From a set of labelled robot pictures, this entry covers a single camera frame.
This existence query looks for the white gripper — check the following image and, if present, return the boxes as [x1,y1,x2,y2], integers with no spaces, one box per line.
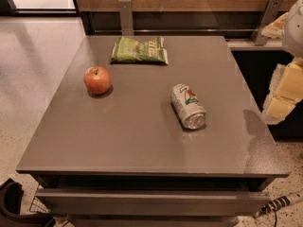
[261,0,303,125]

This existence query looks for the silver 7up can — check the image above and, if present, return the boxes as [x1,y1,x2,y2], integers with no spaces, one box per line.
[170,83,206,130]

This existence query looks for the green chip bag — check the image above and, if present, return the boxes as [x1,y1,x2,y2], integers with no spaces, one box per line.
[111,36,169,65]

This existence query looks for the red apple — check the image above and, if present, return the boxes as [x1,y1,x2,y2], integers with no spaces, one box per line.
[83,66,112,95]

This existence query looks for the right metal wall bracket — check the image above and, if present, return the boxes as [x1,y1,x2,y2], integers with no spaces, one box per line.
[251,0,284,46]

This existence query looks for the metal wall bracket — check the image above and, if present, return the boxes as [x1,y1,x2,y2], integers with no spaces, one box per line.
[118,0,134,36]
[251,0,284,46]

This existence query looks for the left metal wall bracket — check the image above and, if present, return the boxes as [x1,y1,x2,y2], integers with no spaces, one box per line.
[118,0,134,36]

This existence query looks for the wire basket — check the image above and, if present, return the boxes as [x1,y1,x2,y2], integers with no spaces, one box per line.
[29,195,50,214]

